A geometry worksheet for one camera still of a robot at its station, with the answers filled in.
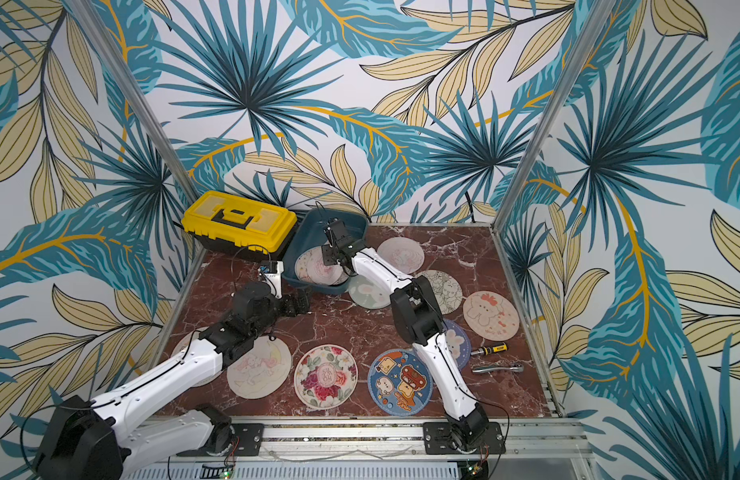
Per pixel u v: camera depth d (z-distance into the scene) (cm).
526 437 76
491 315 97
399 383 82
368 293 100
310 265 106
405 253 112
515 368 85
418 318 62
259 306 61
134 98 82
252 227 96
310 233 116
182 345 88
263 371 84
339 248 80
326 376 84
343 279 100
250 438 73
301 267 107
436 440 73
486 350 87
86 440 38
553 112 85
